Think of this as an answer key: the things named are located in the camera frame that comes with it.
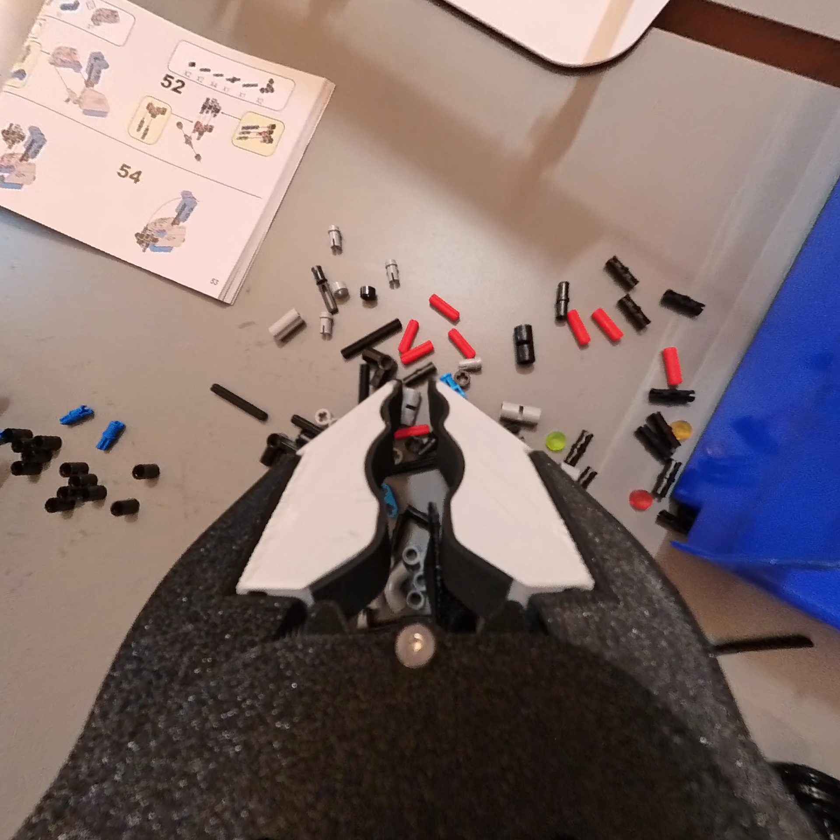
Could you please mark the instruction booklet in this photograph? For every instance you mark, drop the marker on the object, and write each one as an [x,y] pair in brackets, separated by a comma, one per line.
[164,131]

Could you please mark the pile of small brick parts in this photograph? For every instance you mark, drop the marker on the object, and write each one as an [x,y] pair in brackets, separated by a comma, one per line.
[525,341]

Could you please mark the blue plastic bin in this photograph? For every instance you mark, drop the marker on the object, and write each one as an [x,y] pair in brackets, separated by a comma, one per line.
[774,426]

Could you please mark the black brick connector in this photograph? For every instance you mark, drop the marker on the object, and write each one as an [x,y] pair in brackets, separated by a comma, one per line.
[33,453]
[75,491]

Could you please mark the black round brick bush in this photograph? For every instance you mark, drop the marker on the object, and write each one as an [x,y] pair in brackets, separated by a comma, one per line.
[144,470]
[124,506]

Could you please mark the black toy wheel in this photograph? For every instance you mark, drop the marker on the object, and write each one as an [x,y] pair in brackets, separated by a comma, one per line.
[807,800]

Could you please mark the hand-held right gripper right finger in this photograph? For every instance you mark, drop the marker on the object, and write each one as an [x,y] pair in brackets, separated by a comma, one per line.
[518,518]

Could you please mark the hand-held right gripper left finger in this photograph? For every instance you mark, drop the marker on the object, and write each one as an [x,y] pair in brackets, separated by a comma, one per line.
[315,518]

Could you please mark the grey desk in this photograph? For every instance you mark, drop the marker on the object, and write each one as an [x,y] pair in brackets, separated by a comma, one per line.
[459,164]

